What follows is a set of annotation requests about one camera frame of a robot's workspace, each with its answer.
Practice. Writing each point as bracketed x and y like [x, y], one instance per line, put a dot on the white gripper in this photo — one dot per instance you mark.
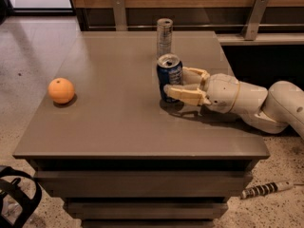
[222, 93]

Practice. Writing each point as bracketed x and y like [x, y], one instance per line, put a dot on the blue pepsi can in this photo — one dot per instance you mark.
[169, 71]

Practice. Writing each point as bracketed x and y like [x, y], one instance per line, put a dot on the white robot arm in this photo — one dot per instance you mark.
[268, 109]

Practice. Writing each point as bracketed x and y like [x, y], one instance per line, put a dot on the tall silver can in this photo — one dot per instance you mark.
[164, 36]

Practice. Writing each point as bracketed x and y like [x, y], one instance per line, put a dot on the grey side shelf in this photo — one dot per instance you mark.
[263, 39]

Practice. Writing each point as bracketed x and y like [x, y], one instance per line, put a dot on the orange fruit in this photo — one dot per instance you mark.
[61, 90]

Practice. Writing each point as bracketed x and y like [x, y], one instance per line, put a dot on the right metal bracket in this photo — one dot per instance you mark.
[250, 29]

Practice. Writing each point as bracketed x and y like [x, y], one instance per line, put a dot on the metal bracket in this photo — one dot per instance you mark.
[250, 29]
[119, 13]

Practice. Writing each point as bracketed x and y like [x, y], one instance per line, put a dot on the left metal bracket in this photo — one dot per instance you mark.
[119, 13]

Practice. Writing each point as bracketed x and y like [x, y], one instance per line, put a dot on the black strap object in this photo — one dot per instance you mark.
[9, 180]

